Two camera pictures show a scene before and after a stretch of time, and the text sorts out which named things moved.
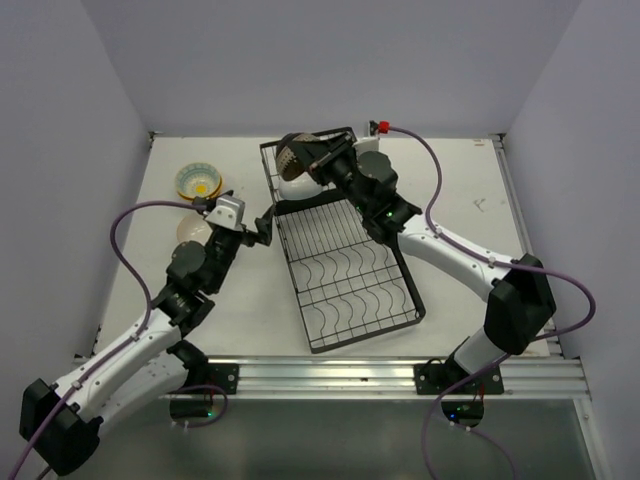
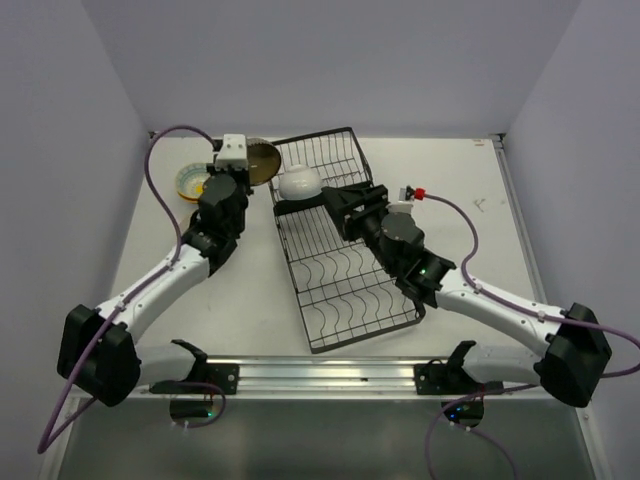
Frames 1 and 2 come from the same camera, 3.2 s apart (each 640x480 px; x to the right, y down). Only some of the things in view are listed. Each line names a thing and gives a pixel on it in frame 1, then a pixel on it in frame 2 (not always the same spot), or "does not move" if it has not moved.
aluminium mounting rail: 549,377 does not move
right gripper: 332,149 to 344,200
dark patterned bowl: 289,164 to 264,161
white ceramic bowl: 303,186 does not move
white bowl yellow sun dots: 198,179 does not move
